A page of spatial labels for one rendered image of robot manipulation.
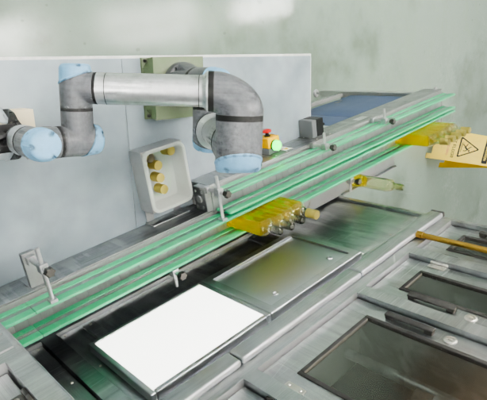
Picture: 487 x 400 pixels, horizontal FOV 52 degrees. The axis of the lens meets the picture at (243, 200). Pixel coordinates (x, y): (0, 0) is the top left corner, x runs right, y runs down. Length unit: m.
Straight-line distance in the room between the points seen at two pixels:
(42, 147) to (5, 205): 0.46
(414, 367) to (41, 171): 1.19
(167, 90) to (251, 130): 0.22
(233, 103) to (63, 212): 0.75
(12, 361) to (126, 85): 0.63
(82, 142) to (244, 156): 0.39
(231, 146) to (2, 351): 0.63
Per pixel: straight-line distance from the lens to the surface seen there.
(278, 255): 1.86
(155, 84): 1.21
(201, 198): 1.83
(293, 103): 2.30
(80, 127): 1.25
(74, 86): 1.24
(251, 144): 1.19
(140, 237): 1.74
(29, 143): 1.20
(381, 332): 1.52
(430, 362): 1.43
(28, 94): 1.62
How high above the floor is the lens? 2.27
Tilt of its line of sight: 45 degrees down
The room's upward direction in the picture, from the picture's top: 104 degrees clockwise
